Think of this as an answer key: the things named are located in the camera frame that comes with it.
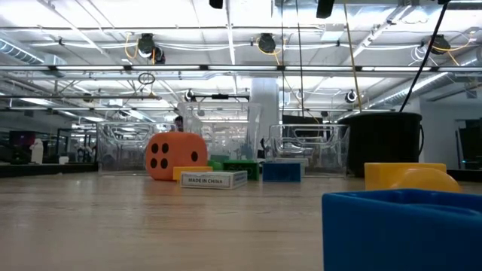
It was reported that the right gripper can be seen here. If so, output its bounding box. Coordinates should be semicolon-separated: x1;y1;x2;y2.
316;0;335;19

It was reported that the orange foam die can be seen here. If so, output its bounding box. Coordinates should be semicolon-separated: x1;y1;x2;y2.
145;132;209;182

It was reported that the blue roof-shaped toy block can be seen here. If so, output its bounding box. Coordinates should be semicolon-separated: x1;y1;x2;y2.
262;161;302;184

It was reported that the orange-yellow toy block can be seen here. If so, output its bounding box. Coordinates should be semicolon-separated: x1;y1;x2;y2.
172;166;214;182

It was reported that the yellow single-stud toy block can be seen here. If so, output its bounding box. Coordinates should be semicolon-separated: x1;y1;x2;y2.
364;162;462;193

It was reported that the blue two-stud toy brick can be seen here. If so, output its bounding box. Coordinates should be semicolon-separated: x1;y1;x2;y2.
322;188;482;271

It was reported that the long ceiling light bar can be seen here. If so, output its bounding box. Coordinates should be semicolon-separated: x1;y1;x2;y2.
0;64;482;73

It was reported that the white building column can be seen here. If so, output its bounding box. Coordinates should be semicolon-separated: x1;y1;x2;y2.
250;77;279;132

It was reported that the deep clear plastic bin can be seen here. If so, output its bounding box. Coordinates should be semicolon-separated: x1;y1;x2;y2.
176;101;263;170

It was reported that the shallow clear plastic tray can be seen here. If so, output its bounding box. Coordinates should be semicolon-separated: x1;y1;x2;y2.
267;123;350;178
96;120;178;175

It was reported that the black plastic bucket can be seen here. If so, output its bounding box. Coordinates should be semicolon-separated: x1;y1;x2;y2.
338;111;426;178

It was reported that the dark green flat brick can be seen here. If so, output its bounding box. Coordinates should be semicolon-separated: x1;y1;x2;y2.
222;160;261;181

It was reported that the yellow cable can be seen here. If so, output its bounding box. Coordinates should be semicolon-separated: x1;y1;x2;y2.
343;0;363;114

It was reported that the thick black hanging cable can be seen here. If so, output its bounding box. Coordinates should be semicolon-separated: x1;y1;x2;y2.
398;0;450;113

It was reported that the black aluminium table frame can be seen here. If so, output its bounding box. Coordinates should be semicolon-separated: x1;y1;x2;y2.
0;162;482;184

